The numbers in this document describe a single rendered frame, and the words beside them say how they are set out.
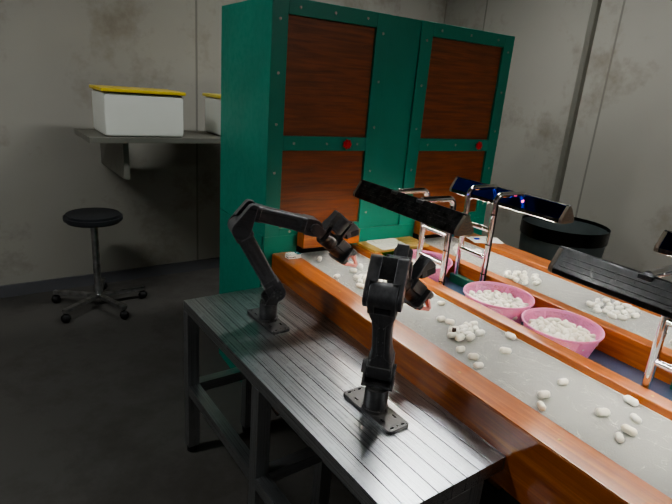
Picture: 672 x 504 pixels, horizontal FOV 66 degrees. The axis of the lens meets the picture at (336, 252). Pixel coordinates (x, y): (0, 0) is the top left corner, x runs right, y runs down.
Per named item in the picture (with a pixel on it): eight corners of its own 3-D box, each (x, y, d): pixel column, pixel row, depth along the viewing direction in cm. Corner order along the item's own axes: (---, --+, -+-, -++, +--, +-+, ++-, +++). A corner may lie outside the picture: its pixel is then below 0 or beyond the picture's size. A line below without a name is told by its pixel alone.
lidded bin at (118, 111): (167, 130, 341) (166, 89, 333) (188, 138, 311) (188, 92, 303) (89, 129, 314) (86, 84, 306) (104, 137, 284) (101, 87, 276)
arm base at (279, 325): (264, 289, 191) (246, 292, 187) (291, 309, 176) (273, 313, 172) (263, 308, 193) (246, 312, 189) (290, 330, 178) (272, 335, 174)
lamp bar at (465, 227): (456, 236, 171) (459, 215, 169) (352, 196, 220) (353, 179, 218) (473, 234, 175) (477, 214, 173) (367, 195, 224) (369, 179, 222)
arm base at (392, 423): (364, 363, 145) (344, 370, 141) (413, 400, 130) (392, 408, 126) (361, 388, 147) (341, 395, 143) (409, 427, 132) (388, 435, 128)
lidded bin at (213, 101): (260, 132, 379) (261, 96, 371) (286, 138, 350) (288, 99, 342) (200, 131, 353) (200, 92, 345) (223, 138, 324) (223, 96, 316)
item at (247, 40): (264, 237, 221) (273, -7, 192) (219, 207, 265) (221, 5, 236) (485, 217, 293) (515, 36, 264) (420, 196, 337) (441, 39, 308)
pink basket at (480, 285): (517, 339, 184) (522, 314, 181) (448, 315, 199) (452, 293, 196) (539, 316, 205) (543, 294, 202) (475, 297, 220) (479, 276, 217)
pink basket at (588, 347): (566, 375, 162) (573, 348, 159) (500, 339, 183) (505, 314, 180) (614, 358, 176) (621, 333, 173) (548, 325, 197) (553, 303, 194)
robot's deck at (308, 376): (389, 534, 105) (392, 518, 104) (183, 309, 196) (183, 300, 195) (615, 406, 156) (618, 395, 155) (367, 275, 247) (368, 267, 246)
